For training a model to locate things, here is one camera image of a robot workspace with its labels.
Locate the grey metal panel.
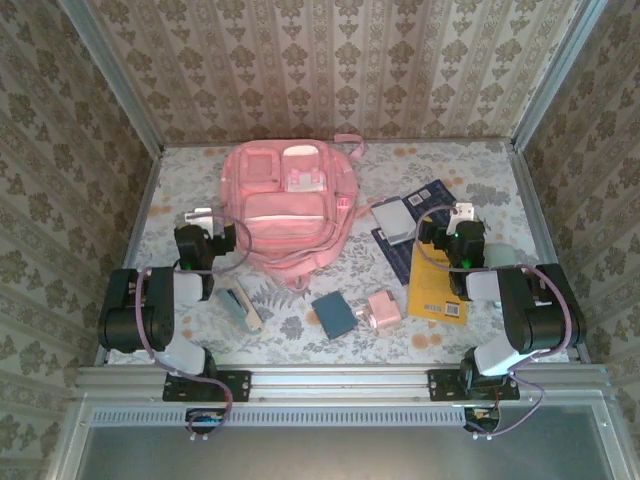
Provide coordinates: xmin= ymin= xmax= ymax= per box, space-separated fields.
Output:
xmin=74 ymin=424 xmax=616 ymax=480

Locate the aluminium mounting rail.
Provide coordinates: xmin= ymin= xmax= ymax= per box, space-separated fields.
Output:
xmin=74 ymin=364 xmax=614 ymax=401

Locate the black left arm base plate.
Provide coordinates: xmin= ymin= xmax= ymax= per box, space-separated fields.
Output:
xmin=162 ymin=368 xmax=252 ymax=403

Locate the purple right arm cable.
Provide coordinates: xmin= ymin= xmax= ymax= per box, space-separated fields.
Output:
xmin=414 ymin=204 xmax=574 ymax=439

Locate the pale green pencil case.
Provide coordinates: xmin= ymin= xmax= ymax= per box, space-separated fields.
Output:
xmin=483 ymin=242 xmax=519 ymax=271

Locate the aluminium frame post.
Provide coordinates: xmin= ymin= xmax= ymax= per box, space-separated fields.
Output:
xmin=509 ymin=0 xmax=607 ymax=152
xmin=58 ymin=0 xmax=166 ymax=155

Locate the grey blue stapler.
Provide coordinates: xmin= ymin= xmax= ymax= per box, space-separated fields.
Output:
xmin=215 ymin=279 xmax=266 ymax=335

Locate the black controller box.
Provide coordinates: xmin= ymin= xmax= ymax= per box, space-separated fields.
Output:
xmin=463 ymin=405 xmax=502 ymax=435
xmin=184 ymin=407 xmax=226 ymax=435

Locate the grey slotted cable duct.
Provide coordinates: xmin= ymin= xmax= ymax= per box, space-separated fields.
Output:
xmin=88 ymin=405 xmax=471 ymax=428

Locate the yellow book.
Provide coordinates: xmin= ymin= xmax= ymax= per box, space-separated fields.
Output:
xmin=407 ymin=244 xmax=471 ymax=324

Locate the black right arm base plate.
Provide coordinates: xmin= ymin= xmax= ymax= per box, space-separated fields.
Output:
xmin=427 ymin=368 xmax=521 ymax=403

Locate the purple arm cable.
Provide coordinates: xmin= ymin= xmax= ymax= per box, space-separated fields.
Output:
xmin=135 ymin=212 xmax=254 ymax=436
xmin=414 ymin=204 xmax=574 ymax=439

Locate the aluminium side rail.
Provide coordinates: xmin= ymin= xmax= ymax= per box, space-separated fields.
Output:
xmin=93 ymin=147 xmax=165 ymax=366
xmin=504 ymin=139 xmax=586 ymax=362

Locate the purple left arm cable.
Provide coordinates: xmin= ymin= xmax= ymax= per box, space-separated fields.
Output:
xmin=135 ymin=212 xmax=254 ymax=436

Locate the dark blue book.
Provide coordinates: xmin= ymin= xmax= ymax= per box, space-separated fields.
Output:
xmin=370 ymin=227 xmax=426 ymax=286
xmin=402 ymin=179 xmax=469 ymax=226

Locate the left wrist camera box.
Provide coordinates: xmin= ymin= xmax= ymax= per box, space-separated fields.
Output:
xmin=183 ymin=206 xmax=225 ymax=235

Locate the pink backpack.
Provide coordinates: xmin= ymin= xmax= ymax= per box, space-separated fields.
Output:
xmin=219 ymin=133 xmax=369 ymax=291

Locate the small pink device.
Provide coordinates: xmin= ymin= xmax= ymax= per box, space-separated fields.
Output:
xmin=355 ymin=290 xmax=404 ymax=331

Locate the teal small notebook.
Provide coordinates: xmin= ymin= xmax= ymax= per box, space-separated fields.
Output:
xmin=310 ymin=292 xmax=359 ymax=340

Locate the grey white notebook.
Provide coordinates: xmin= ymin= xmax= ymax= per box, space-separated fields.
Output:
xmin=370 ymin=196 xmax=419 ymax=246

